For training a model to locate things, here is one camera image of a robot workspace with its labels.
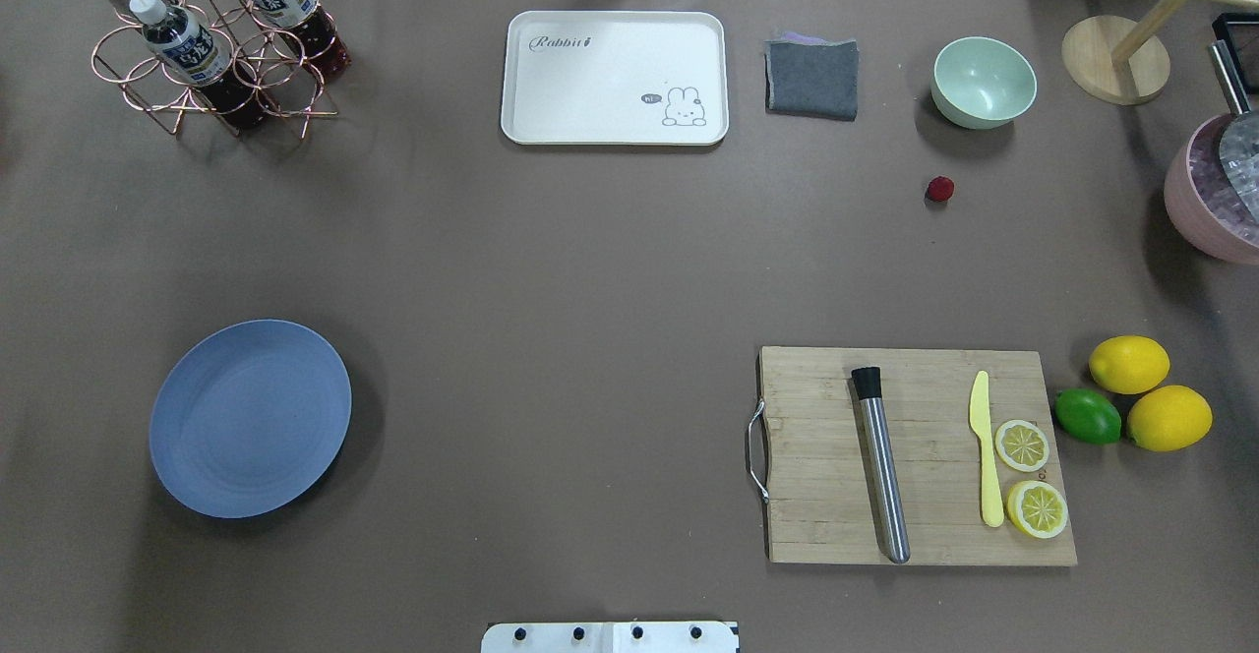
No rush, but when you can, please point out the red strawberry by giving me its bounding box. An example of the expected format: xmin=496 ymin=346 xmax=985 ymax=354
xmin=925 ymin=175 xmax=956 ymax=204

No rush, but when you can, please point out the blue round plate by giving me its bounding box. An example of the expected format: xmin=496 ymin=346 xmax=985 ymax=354
xmin=149 ymin=320 xmax=353 ymax=518

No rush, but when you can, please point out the white rabbit tray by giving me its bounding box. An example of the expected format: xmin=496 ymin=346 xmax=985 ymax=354
xmin=500 ymin=11 xmax=730 ymax=147

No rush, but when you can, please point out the steel muddler black tip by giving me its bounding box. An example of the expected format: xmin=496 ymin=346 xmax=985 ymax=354
xmin=851 ymin=366 xmax=910 ymax=564

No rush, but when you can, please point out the wooden cutting board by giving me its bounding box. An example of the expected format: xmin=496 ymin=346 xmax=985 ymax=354
xmin=758 ymin=345 xmax=1076 ymax=567

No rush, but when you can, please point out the grey folded cloth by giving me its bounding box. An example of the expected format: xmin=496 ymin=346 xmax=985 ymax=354
xmin=763 ymin=31 xmax=860 ymax=121

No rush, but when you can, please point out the mint green bowl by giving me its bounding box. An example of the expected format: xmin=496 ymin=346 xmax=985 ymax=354
xmin=930 ymin=36 xmax=1037 ymax=130

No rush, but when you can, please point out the upper lemon half slice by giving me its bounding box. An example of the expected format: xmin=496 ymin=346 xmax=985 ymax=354
xmin=993 ymin=420 xmax=1050 ymax=473

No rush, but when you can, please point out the lemon half slice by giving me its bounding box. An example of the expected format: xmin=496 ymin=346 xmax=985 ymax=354
xmin=993 ymin=420 xmax=1050 ymax=473
xmin=1003 ymin=481 xmax=1069 ymax=539

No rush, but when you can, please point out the yellow plastic knife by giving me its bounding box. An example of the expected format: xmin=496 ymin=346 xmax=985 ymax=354
xmin=968 ymin=370 xmax=1003 ymax=528

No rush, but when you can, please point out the lower lemon half slice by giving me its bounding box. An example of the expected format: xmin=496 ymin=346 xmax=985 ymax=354
xmin=1003 ymin=481 xmax=1069 ymax=539

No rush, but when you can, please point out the green lime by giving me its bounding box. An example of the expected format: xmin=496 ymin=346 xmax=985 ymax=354
xmin=1053 ymin=388 xmax=1121 ymax=445

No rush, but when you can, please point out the back right drink bottle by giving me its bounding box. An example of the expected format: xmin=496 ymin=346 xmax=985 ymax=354
xmin=251 ymin=0 xmax=351 ymax=81

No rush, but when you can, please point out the upper whole lemon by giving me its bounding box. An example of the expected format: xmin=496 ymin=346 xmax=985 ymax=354
xmin=1088 ymin=335 xmax=1170 ymax=394

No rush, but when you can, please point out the whole lemon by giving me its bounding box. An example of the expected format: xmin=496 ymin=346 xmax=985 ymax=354
xmin=1127 ymin=385 xmax=1214 ymax=452
xmin=1088 ymin=335 xmax=1170 ymax=394

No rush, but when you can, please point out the front drink bottle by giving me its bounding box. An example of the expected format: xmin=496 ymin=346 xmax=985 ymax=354
xmin=130 ymin=0 xmax=269 ymax=130

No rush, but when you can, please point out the wooden cup stand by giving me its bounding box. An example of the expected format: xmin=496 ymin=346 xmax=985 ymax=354
xmin=1061 ymin=0 xmax=1258 ymax=104

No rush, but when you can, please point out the lower whole lemon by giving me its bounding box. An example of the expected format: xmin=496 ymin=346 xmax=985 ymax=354
xmin=1127 ymin=385 xmax=1214 ymax=452

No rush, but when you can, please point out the pink ice bowl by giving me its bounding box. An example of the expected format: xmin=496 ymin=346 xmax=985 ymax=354
xmin=1165 ymin=114 xmax=1258 ymax=265

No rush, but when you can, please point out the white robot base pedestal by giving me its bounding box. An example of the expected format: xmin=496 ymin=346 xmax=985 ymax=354
xmin=480 ymin=622 xmax=742 ymax=652

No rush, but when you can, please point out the copper wire bottle rack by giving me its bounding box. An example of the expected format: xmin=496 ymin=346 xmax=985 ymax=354
xmin=89 ymin=0 xmax=351 ymax=138

